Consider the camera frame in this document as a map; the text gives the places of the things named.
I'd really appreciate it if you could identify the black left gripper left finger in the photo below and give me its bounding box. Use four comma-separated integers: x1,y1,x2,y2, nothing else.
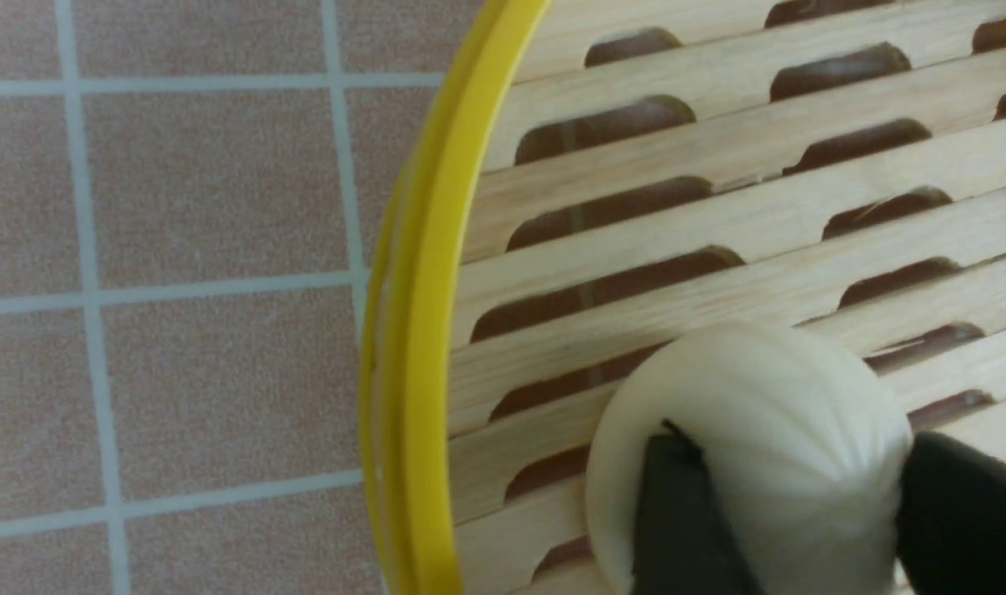
632,421,764,594

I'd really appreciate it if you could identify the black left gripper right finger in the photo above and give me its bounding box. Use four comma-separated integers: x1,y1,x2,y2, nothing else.
896,431,1006,594

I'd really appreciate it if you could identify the white bun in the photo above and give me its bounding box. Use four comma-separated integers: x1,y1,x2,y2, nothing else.
585,321,913,594

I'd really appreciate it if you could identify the bamboo steamer tray yellow rim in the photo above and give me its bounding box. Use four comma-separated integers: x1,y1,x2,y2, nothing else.
360,1,1006,594

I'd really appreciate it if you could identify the pink checkered tablecloth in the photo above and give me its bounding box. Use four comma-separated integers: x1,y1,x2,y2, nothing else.
0,1,481,594

